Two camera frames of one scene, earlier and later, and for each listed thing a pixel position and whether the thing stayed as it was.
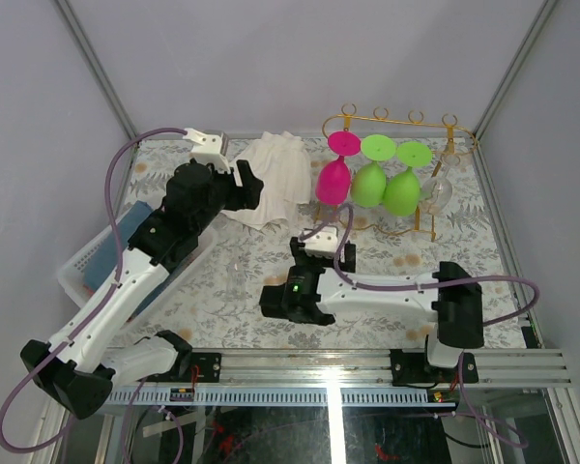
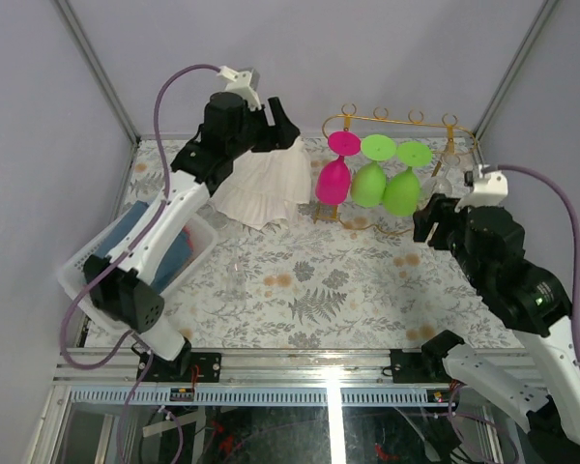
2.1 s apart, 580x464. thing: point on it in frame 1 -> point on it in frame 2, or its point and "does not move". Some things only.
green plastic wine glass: [369, 183] does not move
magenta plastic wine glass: [333, 178] does not move
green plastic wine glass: [401, 191] does not move
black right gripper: [303, 258] -> [422, 217]
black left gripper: [243, 197] -> [271, 136]
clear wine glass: [436, 191] does not move
